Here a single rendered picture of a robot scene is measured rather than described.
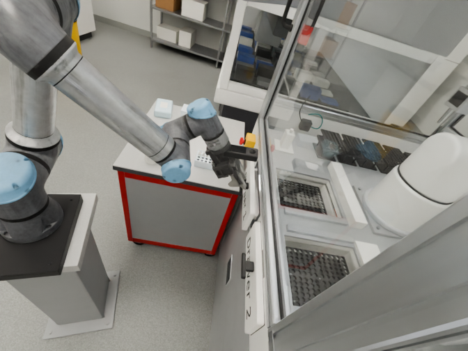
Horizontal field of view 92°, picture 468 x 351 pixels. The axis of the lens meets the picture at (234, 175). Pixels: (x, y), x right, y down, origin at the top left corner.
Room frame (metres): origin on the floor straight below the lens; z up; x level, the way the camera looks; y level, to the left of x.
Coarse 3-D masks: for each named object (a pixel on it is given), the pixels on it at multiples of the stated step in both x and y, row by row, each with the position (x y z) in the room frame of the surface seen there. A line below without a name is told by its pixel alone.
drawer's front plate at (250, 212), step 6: (252, 162) 0.74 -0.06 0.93; (252, 168) 0.71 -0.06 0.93; (246, 174) 0.73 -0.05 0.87; (252, 174) 0.67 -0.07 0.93; (252, 180) 0.64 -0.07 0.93; (252, 186) 0.61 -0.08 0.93; (246, 192) 0.62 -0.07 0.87; (252, 192) 0.58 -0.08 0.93; (246, 198) 0.59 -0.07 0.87; (252, 198) 0.55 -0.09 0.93; (246, 204) 0.56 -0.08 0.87; (252, 204) 0.52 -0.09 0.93; (246, 210) 0.53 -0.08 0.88; (252, 210) 0.50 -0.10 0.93; (246, 216) 0.51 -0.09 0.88; (252, 216) 0.49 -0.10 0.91; (246, 222) 0.48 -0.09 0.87; (246, 228) 0.49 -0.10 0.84
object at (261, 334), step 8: (256, 120) 1.09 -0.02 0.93; (256, 128) 1.02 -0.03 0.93; (256, 136) 0.95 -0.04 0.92; (256, 144) 0.90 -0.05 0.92; (256, 168) 0.76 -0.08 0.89; (264, 280) 0.28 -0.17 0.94; (264, 288) 0.26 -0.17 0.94; (264, 296) 0.24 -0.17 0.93; (264, 304) 0.22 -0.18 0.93; (264, 312) 0.20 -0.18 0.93; (264, 320) 0.19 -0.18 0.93; (264, 328) 0.17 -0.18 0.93; (256, 336) 0.17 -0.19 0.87; (264, 336) 0.16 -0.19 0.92; (256, 344) 0.15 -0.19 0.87; (264, 344) 0.14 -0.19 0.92
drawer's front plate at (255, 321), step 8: (256, 224) 0.45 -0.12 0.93; (256, 232) 0.42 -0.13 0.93; (256, 240) 0.39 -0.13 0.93; (256, 248) 0.37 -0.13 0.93; (248, 256) 0.38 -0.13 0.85; (256, 256) 0.34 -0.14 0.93; (256, 264) 0.32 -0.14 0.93; (248, 272) 0.32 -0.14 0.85; (256, 272) 0.29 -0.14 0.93; (248, 280) 0.30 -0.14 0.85; (256, 280) 0.27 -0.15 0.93; (256, 288) 0.25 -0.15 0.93; (248, 296) 0.26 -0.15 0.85; (256, 296) 0.24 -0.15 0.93; (248, 304) 0.24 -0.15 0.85; (256, 304) 0.22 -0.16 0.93; (248, 312) 0.22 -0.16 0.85; (256, 312) 0.20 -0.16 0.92; (248, 320) 0.20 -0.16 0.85; (256, 320) 0.18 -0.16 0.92; (248, 328) 0.18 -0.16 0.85; (256, 328) 0.18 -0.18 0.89
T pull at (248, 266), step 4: (244, 256) 0.34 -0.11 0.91; (244, 260) 0.32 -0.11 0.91; (244, 264) 0.31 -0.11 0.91; (248, 264) 0.32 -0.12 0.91; (252, 264) 0.32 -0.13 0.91; (244, 268) 0.30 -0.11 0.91; (248, 268) 0.31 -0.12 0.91; (252, 268) 0.31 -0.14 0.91; (244, 272) 0.29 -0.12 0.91; (244, 276) 0.28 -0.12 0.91
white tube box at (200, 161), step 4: (204, 152) 0.87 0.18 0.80; (196, 156) 0.82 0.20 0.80; (200, 156) 0.83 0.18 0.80; (204, 156) 0.84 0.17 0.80; (208, 156) 0.85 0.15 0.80; (196, 160) 0.79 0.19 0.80; (200, 160) 0.80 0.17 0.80; (204, 160) 0.81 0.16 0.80; (208, 160) 0.82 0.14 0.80; (196, 164) 0.79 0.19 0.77; (200, 164) 0.79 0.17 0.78; (204, 164) 0.79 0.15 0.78; (208, 164) 0.79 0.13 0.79; (204, 168) 0.79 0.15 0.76; (208, 168) 0.79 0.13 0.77
